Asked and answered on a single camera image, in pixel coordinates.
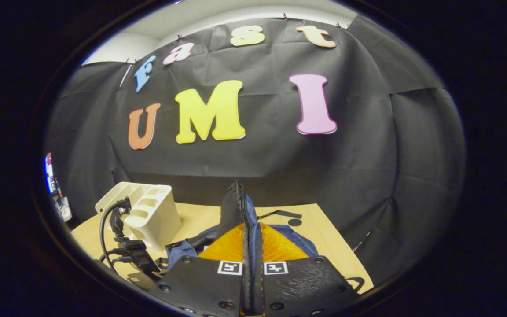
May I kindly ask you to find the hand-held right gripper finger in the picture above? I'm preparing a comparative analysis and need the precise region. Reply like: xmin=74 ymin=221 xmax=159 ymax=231
xmin=253 ymin=222 xmax=362 ymax=317
xmin=150 ymin=222 xmax=254 ymax=317

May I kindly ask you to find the white bookshelf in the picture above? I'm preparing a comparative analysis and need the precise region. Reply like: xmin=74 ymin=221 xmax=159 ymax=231
xmin=95 ymin=181 xmax=183 ymax=252

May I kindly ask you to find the blue schoolbag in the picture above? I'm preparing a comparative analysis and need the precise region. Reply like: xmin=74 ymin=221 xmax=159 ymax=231
xmin=161 ymin=180 xmax=365 ymax=294

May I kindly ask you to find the white side desk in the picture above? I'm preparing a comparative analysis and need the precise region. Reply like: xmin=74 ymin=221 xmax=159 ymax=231
xmin=53 ymin=194 xmax=73 ymax=222

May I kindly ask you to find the computer monitor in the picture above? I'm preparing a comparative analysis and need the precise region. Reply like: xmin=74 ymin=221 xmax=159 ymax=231
xmin=44 ymin=152 xmax=57 ymax=195

